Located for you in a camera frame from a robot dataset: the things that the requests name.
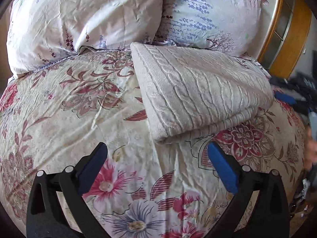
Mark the right pink lavender pillow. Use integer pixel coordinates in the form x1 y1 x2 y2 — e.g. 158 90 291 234
155 0 268 57

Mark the left pink floral pillow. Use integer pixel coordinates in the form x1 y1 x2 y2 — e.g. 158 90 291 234
7 0 163 78

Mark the floral bed sheet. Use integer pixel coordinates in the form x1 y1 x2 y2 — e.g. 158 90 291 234
1 52 305 237

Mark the wooden headboard frame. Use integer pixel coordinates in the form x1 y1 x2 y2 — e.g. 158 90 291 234
248 0 312 78

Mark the person's right hand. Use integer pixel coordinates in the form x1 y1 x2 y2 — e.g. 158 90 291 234
304 127 317 171

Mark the beige cable-knit sweater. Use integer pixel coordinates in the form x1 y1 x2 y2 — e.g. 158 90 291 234
131 42 273 144

